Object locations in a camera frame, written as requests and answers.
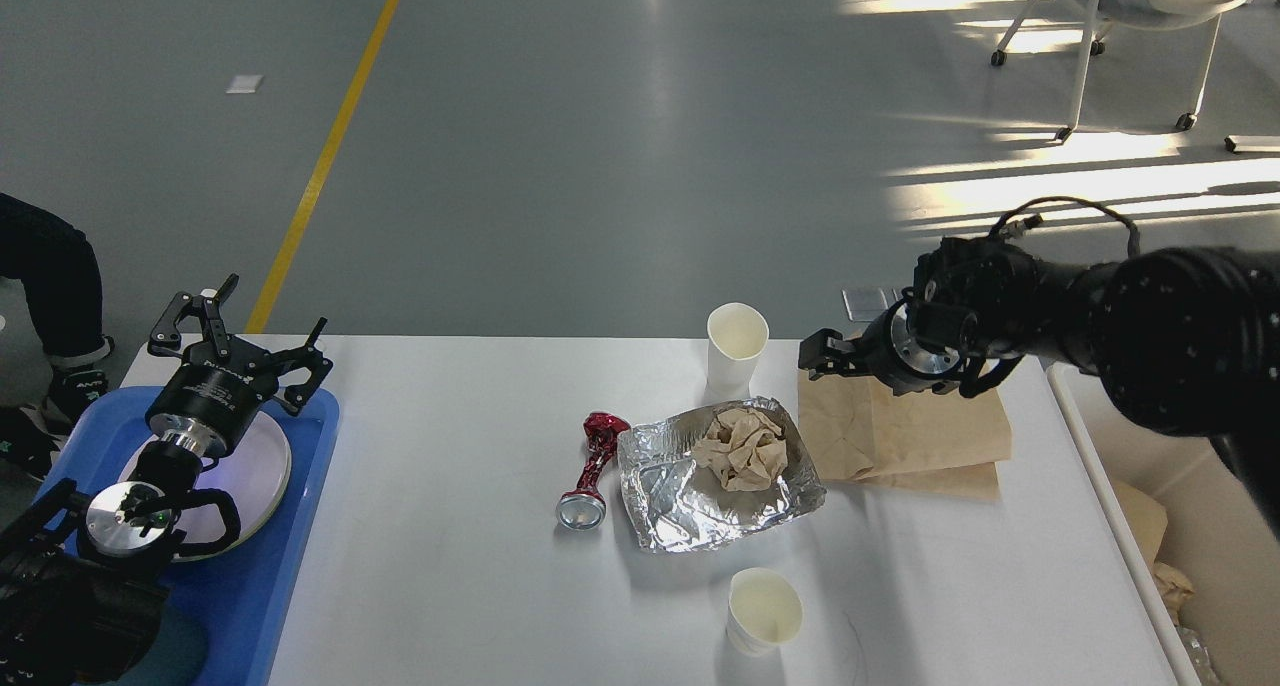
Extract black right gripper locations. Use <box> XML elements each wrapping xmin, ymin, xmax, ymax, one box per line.
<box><xmin>797</xmin><ymin>299</ymin><xmax>963</xmax><ymax>395</ymax></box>

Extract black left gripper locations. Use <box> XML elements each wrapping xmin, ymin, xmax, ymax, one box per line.
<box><xmin>146</xmin><ymin>273</ymin><xmax>335</xmax><ymax>459</ymax></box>

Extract pink plate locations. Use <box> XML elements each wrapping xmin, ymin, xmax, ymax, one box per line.
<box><xmin>118</xmin><ymin>411</ymin><xmax>292</xmax><ymax>563</ymax></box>

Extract brown paper napkin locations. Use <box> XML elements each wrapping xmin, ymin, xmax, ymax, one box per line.
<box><xmin>691</xmin><ymin>407</ymin><xmax>788</xmax><ymax>493</ymax></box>

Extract brown paper bag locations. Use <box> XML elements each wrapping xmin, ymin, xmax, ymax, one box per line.
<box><xmin>1108</xmin><ymin>477</ymin><xmax>1169</xmax><ymax>570</ymax></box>
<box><xmin>796</xmin><ymin>371</ymin><xmax>1012</xmax><ymax>502</ymax></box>

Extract aluminium foil tray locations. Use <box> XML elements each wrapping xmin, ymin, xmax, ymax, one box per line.
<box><xmin>617</xmin><ymin>395</ymin><xmax>826</xmax><ymax>553</ymax></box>

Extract teal mug yellow inside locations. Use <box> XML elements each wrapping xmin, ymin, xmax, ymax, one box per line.
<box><xmin>109</xmin><ymin>607</ymin><xmax>209</xmax><ymax>685</ymax></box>

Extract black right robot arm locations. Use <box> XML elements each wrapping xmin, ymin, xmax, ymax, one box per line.
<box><xmin>797</xmin><ymin>197</ymin><xmax>1279</xmax><ymax>531</ymax></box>

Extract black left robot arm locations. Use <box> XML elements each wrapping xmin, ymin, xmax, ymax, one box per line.
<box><xmin>3</xmin><ymin>275</ymin><xmax>339</xmax><ymax>685</ymax></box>

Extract clear floor plate left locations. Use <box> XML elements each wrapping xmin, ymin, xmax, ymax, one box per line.
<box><xmin>842</xmin><ymin>288</ymin><xmax>902</xmax><ymax>323</ymax></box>

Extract upright white paper cup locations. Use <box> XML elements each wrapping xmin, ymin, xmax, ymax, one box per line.
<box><xmin>707</xmin><ymin>302</ymin><xmax>771</xmax><ymax>399</ymax></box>

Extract person dark trousers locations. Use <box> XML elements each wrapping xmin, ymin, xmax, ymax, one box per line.
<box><xmin>0</xmin><ymin>193</ymin><xmax>116</xmax><ymax>483</ymax></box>

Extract blue plastic tray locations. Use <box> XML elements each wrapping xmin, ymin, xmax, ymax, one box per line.
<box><xmin>38</xmin><ymin>387</ymin><xmax>340</xmax><ymax>685</ymax></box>

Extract lying white paper cup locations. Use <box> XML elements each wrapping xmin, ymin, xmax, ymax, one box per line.
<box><xmin>726</xmin><ymin>567</ymin><xmax>804</xmax><ymax>657</ymax></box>

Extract crushed red can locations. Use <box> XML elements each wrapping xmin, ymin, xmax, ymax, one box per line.
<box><xmin>556</xmin><ymin>411</ymin><xmax>631</xmax><ymax>532</ymax></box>

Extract crumpled paper in bin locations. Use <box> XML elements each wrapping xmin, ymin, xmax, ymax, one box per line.
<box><xmin>1149</xmin><ymin>561</ymin><xmax>1196</xmax><ymax>626</ymax></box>

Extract white plastic bin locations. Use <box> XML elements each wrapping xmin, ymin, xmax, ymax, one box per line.
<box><xmin>1047</xmin><ymin>363</ymin><xmax>1279</xmax><ymax>685</ymax></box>

